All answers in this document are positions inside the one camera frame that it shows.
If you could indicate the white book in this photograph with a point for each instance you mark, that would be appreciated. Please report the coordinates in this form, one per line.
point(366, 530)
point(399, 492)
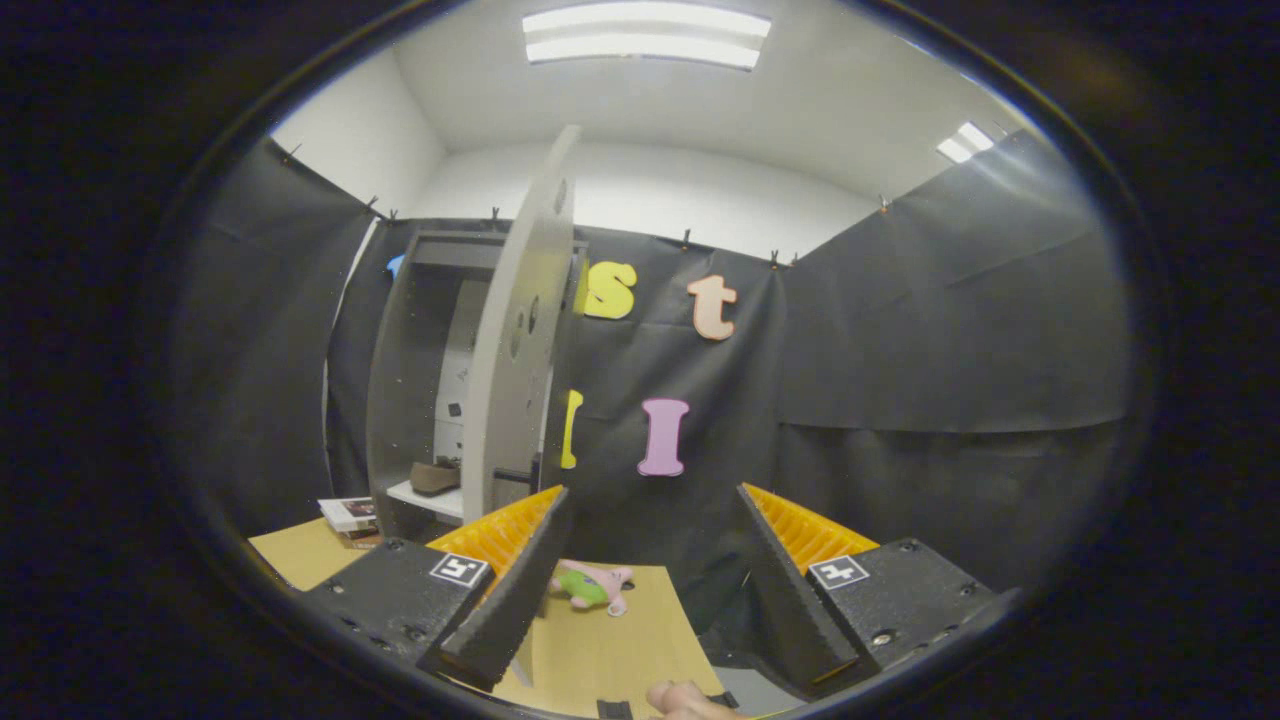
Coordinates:
point(348, 514)

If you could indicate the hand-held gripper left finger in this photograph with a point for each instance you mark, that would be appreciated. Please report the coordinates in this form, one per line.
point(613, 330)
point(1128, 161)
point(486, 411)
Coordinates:
point(520, 600)

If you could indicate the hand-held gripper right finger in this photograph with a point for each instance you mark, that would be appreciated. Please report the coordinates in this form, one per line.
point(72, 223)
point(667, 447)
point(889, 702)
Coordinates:
point(785, 600)

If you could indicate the long ceiling light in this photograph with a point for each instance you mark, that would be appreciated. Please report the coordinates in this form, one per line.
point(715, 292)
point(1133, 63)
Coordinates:
point(645, 35)

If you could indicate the brown book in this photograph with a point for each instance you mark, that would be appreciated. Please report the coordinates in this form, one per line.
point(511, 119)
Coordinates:
point(362, 539)

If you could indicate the pink green plush toy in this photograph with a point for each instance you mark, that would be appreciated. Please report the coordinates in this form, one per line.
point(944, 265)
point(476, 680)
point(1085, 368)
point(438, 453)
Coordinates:
point(590, 587)

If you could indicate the fuzzy brown shoe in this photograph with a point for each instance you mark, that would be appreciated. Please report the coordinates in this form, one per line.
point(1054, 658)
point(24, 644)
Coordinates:
point(435, 478)

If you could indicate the grey shoe cabinet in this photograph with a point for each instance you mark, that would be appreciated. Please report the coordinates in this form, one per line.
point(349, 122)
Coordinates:
point(395, 400)

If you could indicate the black backdrop cloth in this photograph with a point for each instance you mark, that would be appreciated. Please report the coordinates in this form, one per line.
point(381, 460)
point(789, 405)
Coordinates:
point(900, 350)

